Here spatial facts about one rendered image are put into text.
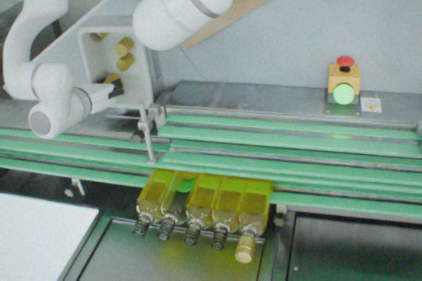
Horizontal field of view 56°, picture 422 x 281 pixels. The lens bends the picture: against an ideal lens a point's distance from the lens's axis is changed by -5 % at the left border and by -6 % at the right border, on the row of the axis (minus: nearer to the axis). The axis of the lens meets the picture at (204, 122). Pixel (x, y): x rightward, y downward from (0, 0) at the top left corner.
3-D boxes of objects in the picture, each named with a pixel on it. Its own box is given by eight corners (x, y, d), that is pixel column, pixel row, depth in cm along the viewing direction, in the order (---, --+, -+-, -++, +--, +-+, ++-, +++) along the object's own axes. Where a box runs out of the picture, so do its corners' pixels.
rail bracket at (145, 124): (157, 143, 107) (138, 175, 97) (146, 86, 97) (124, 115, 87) (168, 144, 106) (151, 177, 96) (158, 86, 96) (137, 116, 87)
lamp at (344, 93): (332, 99, 93) (332, 106, 91) (334, 81, 91) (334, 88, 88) (353, 100, 92) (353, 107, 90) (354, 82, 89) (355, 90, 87)
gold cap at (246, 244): (239, 245, 85) (235, 262, 82) (237, 234, 83) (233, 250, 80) (256, 247, 84) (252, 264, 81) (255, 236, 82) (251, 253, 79)
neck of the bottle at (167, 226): (165, 223, 91) (157, 240, 87) (162, 214, 89) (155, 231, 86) (177, 225, 90) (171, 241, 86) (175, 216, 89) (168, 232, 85)
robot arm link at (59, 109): (15, 66, 77) (56, 67, 74) (48, 55, 86) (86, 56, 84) (27, 140, 82) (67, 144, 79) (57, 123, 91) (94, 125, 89)
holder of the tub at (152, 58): (113, 105, 121) (101, 119, 115) (92, 15, 106) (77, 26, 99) (168, 108, 117) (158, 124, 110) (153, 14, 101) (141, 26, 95)
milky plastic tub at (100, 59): (108, 90, 118) (94, 106, 111) (91, 15, 105) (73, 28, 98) (165, 93, 113) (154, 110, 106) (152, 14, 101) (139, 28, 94)
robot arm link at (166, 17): (149, -7, 79) (114, 24, 66) (200, -48, 72) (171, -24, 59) (180, 32, 82) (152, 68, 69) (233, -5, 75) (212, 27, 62)
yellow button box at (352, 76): (327, 87, 100) (326, 103, 94) (329, 59, 96) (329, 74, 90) (356, 89, 98) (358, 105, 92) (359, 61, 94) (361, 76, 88)
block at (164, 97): (165, 122, 111) (156, 138, 106) (159, 91, 106) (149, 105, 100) (177, 123, 110) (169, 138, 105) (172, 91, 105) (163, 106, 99)
